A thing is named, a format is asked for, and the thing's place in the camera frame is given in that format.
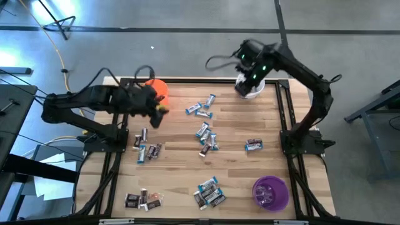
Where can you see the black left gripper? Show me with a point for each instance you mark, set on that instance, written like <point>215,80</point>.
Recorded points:
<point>147,100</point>

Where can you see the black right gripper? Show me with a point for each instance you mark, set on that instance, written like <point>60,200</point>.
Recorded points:
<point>253,79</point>

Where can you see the white jack-o-lantern bucket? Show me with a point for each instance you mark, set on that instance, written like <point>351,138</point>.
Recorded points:
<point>259,89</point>

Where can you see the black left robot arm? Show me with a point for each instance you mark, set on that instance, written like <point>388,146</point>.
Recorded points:
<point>93,100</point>

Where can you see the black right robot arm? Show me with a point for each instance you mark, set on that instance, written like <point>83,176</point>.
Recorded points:
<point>309,81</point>

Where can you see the orange clear-wrapped candy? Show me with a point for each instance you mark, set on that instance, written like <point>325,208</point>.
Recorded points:
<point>155,196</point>

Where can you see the silver blue-end candy packet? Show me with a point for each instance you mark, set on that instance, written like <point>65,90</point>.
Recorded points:
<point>208,190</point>

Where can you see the yellow tag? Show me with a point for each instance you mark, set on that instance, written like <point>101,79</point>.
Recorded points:
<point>162,108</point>

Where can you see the orange plastic bucket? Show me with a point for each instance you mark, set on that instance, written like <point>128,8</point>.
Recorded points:
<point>161,89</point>

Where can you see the white paper sheet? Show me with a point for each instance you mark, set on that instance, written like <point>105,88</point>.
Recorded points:
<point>54,189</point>
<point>62,159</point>

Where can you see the purple plastic bowl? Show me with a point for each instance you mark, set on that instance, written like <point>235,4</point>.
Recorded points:
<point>278,200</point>

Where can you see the grey metal table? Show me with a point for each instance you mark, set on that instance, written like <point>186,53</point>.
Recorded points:
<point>372,107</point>

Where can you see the black table beam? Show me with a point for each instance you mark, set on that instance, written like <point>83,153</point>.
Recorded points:
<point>37,168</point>

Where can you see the black tripod stand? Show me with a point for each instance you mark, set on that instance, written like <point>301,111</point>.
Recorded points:
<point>61,32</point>

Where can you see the black side table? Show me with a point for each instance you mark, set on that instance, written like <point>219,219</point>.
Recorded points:
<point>15,125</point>

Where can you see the dark grey floor bar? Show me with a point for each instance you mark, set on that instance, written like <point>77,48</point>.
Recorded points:
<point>15,71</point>

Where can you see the black aluminium table frame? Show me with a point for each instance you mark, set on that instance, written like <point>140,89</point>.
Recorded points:
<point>203,81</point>

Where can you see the silver metal bracket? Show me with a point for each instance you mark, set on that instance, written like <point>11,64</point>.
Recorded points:
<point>115,221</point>
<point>290,222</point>

